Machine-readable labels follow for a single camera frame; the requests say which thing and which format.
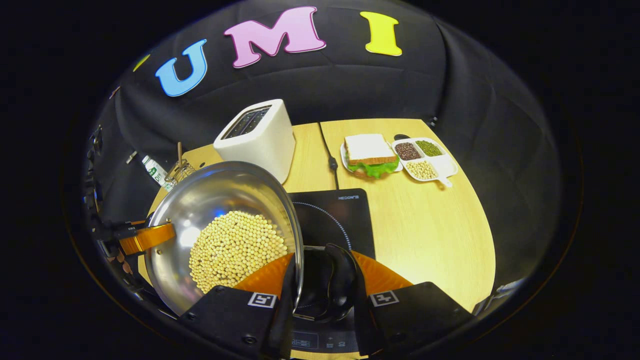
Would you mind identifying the red beans portion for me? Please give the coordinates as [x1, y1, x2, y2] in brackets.
[395, 142, 422, 161]

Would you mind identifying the white toaster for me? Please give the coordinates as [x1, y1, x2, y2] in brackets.
[213, 98, 297, 185]

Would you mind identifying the sandwich with lettuce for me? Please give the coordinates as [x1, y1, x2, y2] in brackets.
[344, 133, 401, 180]

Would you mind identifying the green mung beans portion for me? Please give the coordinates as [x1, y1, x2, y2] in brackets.
[415, 140, 444, 157]

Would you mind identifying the black induction cooktop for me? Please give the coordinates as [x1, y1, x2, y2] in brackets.
[287, 188, 377, 353]

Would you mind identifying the black power cable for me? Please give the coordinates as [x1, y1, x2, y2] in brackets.
[318, 121, 342, 191]

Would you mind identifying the small soybeans portion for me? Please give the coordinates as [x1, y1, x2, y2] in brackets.
[405, 160, 439, 180]

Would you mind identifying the dark mounted device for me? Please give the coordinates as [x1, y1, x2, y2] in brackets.
[87, 125, 104, 157]

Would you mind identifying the white drink bottle green label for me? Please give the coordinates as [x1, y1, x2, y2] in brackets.
[141, 155, 173, 193]

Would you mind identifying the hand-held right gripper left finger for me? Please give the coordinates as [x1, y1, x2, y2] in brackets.
[179, 252, 297, 360]

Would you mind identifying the white divided dish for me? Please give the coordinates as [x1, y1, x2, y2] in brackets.
[391, 137, 459, 189]

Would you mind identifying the steel pot with black handles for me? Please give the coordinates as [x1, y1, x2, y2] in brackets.
[144, 160, 358, 323]

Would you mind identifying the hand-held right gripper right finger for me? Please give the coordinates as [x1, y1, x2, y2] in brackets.
[350, 250, 476, 357]

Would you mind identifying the pile of yellow soybeans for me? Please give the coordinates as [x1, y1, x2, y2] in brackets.
[188, 210, 289, 295]

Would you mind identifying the wire utensil basket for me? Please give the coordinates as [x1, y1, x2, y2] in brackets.
[165, 159, 197, 187]

